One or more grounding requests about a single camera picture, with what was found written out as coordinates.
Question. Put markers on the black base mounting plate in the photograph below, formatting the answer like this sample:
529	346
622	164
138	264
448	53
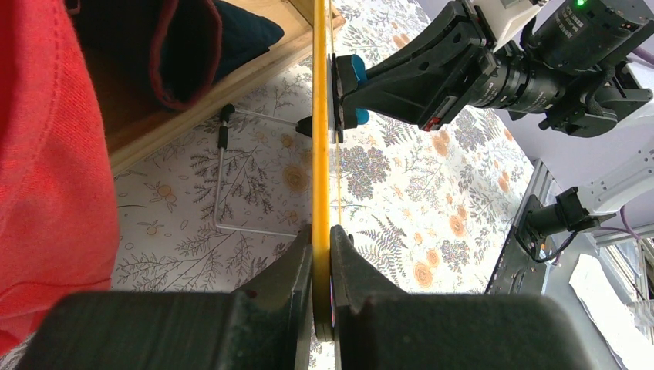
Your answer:
521	267

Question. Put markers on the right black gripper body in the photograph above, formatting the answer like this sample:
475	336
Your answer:
515	80

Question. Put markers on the wooden clothes rack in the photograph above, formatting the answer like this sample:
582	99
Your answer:
136	124

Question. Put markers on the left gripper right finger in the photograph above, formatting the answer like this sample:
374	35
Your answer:
378	325

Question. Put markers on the blue whiteboard eraser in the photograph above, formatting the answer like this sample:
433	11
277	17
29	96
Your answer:
348	72

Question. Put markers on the red tank top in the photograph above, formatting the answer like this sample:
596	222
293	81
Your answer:
59	223

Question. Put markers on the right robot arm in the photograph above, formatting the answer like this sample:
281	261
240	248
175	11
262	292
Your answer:
572	69

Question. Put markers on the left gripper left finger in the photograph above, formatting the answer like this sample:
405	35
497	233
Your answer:
263	324

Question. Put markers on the yellow framed whiteboard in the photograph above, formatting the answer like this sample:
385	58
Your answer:
322	131

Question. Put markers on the navy tank top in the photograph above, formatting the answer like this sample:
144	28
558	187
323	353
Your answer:
176	50

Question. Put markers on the floral table mat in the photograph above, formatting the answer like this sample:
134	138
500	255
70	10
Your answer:
224	199

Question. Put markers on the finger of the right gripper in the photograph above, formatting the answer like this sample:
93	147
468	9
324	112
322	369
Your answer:
428	81

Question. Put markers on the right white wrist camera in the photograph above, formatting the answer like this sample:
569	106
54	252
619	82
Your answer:
506	18

